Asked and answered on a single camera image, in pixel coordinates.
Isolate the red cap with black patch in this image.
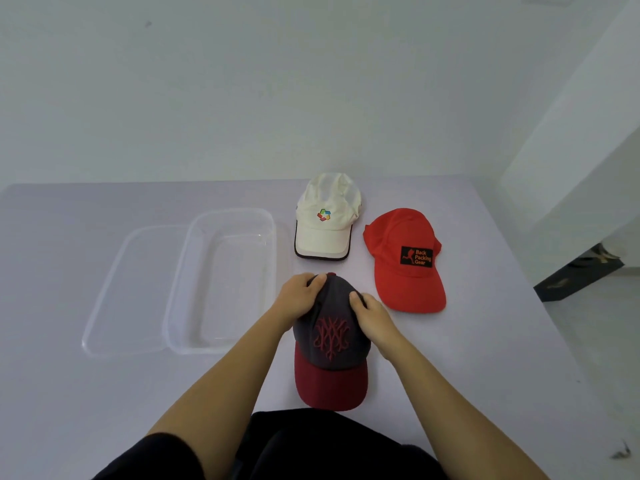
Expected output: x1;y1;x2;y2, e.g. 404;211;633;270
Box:
363;208;448;314

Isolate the person's black clothing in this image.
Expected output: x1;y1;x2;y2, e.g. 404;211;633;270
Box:
92;408;452;480

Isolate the grey cap with maroon brim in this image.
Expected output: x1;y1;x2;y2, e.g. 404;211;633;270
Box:
292;272;374;412

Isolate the clear plastic container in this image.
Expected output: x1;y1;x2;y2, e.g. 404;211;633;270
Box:
163;208;279;356

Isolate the person's left hand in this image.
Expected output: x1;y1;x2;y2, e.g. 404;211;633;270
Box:
272;272;329;336

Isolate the clear plastic lid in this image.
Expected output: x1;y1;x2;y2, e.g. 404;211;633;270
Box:
81;225;192;358

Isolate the person's right forearm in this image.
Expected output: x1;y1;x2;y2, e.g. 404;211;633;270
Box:
384;340;552;480

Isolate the white cap with colourful logo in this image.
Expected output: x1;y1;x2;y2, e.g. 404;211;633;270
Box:
294;173;364;261

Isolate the person's left forearm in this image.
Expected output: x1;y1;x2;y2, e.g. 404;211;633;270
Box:
146;315;293;480

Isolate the person's right hand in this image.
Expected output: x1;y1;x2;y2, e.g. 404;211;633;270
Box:
348;291;407;363

